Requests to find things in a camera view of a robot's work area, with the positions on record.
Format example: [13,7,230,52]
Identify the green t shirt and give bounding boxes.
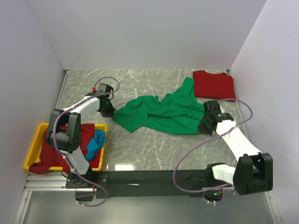
[113,77,205,135]

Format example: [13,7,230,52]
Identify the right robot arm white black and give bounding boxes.
[198,113,273,196]

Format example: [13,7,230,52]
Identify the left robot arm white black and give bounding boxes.
[46,91,115,188]

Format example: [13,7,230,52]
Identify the blue t shirt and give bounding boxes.
[85,129,106,161]

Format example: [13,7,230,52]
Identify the folded red t shirt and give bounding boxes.
[192,70,236,100]

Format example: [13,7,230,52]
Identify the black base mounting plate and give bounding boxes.
[66,170,224,202]

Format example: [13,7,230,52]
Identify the yellow plastic bin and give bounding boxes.
[24,122,107,171]

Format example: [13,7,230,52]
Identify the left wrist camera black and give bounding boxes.
[93,83,114,94]

